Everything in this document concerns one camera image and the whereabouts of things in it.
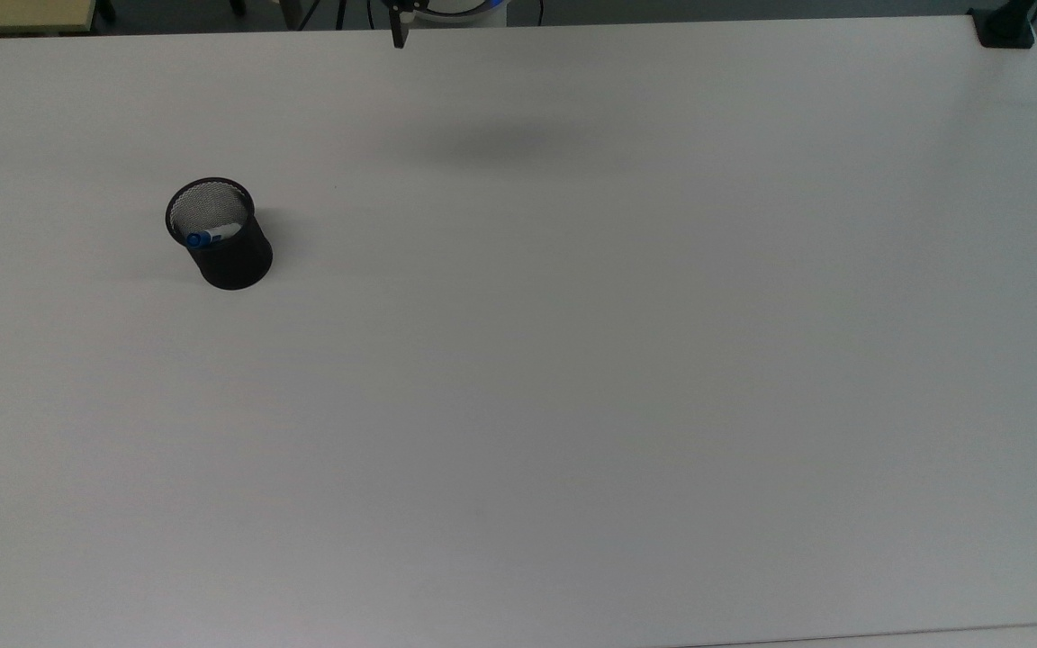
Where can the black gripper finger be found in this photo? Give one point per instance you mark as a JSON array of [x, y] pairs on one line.
[[400, 34]]

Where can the white marker with blue cap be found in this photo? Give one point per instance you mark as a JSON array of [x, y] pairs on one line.
[[203, 238]]

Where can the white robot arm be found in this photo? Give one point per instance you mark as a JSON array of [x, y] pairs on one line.
[[460, 11]]

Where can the black mesh pen cup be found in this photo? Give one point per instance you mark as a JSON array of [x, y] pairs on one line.
[[232, 261]]

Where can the yellow wooden table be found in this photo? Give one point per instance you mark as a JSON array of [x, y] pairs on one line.
[[14, 13]]

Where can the black clamp mount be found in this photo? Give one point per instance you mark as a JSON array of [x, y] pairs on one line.
[[1005, 29]]

